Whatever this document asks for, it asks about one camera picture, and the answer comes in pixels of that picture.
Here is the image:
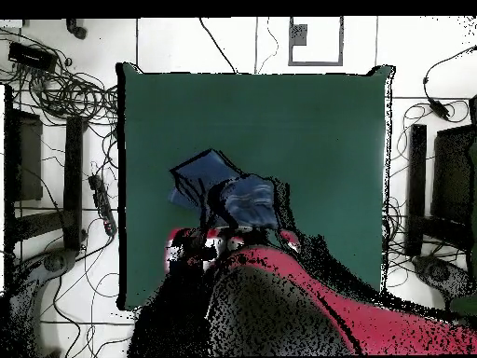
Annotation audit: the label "blue denim jeans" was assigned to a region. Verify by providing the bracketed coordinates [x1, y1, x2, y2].
[167, 147, 292, 230]

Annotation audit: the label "black power strip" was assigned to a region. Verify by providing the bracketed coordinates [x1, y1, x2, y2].
[88, 173, 118, 237]

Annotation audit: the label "black stand bar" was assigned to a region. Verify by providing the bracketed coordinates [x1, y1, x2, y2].
[404, 124, 429, 257]
[61, 116, 85, 252]

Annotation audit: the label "dark grey stand foot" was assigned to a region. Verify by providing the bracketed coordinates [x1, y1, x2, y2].
[8, 248, 80, 299]
[410, 254, 471, 299]

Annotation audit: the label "dark green table cloth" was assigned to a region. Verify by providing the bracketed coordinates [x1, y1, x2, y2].
[116, 62, 396, 312]

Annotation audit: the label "small black curved object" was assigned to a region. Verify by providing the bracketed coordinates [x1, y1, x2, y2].
[65, 18, 88, 40]

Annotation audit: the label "black power adapter box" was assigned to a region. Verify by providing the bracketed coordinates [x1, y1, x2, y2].
[7, 41, 58, 72]

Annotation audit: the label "small dark grey square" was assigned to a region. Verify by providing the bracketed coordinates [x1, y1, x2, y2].
[290, 23, 309, 47]

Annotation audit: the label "dark green fabric piece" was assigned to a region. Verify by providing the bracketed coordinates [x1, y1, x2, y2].
[448, 293, 477, 318]

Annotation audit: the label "thick black cable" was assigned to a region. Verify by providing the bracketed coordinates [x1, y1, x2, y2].
[198, 17, 239, 75]

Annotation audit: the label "black cable tangle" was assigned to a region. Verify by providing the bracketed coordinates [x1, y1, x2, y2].
[381, 197, 411, 269]
[0, 27, 120, 128]

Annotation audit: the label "thin black cable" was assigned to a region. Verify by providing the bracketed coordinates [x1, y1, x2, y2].
[256, 17, 279, 75]

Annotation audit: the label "grey square frame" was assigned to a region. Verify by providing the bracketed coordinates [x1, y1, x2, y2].
[287, 15, 345, 67]

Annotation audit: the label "black cable with connector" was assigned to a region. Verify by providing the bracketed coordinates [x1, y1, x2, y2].
[422, 45, 477, 121]

